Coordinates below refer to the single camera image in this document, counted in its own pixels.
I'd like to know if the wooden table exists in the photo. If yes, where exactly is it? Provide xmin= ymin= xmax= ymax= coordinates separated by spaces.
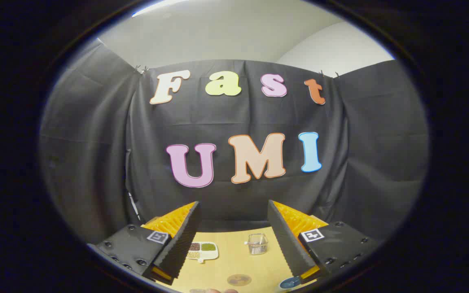
xmin=153 ymin=230 xmax=318 ymax=293

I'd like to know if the round cork coaster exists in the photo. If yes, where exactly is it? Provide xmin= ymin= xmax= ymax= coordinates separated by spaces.
xmin=227 ymin=274 xmax=252 ymax=286

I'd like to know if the small ribbed glass container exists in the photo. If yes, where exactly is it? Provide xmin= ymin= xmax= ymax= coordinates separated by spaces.
xmin=248 ymin=233 xmax=268 ymax=255

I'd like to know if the white divided bean dish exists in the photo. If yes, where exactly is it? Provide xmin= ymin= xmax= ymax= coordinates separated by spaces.
xmin=186 ymin=242 xmax=219 ymax=263

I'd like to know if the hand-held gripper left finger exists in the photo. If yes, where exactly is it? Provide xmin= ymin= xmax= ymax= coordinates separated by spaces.
xmin=89 ymin=201 xmax=202 ymax=285

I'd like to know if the black backdrop cloth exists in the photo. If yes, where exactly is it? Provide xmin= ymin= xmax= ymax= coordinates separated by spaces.
xmin=39 ymin=39 xmax=430 ymax=245

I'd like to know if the white cup with wooden handle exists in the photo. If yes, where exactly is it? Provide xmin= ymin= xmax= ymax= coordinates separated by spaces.
xmin=278 ymin=276 xmax=301 ymax=290

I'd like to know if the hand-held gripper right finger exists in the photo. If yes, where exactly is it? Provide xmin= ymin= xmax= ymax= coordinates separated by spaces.
xmin=267 ymin=199 xmax=379 ymax=285

